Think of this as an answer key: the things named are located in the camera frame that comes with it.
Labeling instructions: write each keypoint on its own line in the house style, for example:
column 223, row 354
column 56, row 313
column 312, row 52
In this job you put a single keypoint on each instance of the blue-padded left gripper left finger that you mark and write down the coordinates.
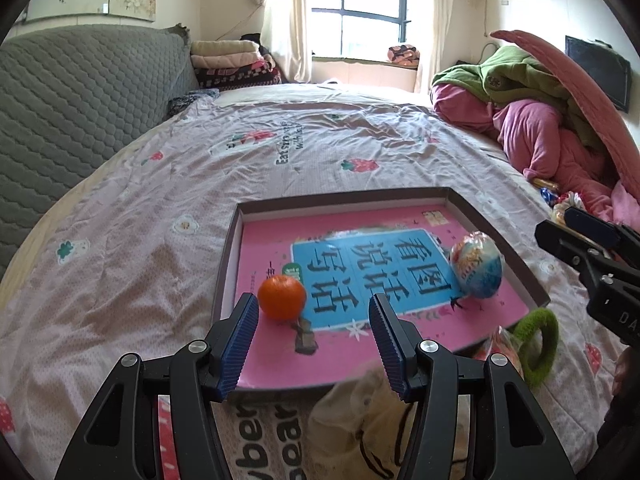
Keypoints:
column 119, row 435

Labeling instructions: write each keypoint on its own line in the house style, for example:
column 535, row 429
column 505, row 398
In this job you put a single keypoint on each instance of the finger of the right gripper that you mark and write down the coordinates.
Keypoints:
column 594, row 264
column 608, row 235

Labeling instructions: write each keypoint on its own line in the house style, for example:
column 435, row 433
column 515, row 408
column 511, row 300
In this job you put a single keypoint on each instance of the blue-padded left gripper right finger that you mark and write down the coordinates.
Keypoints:
column 510, row 436

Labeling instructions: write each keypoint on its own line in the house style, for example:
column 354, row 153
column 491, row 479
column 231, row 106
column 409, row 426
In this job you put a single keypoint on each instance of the surprise egg toy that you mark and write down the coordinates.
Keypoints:
column 502, row 341
column 477, row 264

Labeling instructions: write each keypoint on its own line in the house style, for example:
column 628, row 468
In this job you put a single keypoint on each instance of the beige drawstring cloth bag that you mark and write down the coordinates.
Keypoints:
column 360, row 429

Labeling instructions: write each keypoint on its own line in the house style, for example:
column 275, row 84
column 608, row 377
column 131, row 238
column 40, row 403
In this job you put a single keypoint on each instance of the orange mandarin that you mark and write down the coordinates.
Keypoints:
column 282, row 298

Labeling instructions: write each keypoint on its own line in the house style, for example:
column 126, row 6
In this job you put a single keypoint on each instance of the person's hand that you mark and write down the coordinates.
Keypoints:
column 626, row 371

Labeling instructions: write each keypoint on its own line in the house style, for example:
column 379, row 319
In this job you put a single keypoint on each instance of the snack wrappers pile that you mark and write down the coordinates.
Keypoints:
column 557, row 201

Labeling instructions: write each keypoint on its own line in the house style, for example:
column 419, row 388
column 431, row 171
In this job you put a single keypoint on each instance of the pink crumpled duvet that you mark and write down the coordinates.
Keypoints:
column 539, row 147

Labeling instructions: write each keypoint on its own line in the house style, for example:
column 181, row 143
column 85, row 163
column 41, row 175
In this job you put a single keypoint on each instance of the green blanket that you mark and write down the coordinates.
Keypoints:
column 512, row 74

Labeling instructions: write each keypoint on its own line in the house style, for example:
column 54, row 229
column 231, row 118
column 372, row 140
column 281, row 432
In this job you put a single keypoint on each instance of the pink strawberry print bedsheet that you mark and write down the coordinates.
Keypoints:
column 127, row 261

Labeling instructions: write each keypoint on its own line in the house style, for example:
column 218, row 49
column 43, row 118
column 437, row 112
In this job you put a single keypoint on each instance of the patterned bag on windowsill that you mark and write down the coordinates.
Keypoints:
column 404, row 55

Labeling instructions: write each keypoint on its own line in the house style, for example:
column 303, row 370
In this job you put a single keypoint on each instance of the dark grey shallow box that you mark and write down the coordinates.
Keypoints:
column 350, row 199

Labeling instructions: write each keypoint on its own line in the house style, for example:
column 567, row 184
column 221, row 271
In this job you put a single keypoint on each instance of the cream curtain right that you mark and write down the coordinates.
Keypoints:
column 432, row 28

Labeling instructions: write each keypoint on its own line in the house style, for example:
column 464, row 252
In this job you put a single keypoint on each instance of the cream curtain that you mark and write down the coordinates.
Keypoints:
column 286, row 34
column 432, row 28

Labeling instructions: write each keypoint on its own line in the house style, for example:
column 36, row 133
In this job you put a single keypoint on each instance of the dark patterned pillow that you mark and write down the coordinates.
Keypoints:
column 177, row 105

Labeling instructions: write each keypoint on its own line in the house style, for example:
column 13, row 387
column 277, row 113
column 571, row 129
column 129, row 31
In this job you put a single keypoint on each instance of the cream curtain left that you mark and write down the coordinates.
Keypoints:
column 286, row 34

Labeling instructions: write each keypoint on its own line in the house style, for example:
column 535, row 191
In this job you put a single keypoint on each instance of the grey quilted headboard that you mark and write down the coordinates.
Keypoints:
column 73, row 97

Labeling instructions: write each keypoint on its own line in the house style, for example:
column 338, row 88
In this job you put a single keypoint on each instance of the stack of folded blankets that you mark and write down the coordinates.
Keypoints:
column 233, row 64

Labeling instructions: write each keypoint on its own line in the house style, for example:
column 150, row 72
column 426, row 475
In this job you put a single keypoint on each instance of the wall-mounted black television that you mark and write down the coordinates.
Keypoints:
column 611, row 72

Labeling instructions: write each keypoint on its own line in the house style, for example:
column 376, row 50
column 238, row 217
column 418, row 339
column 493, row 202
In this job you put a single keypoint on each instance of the window with dark frame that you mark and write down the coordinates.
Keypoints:
column 359, row 29

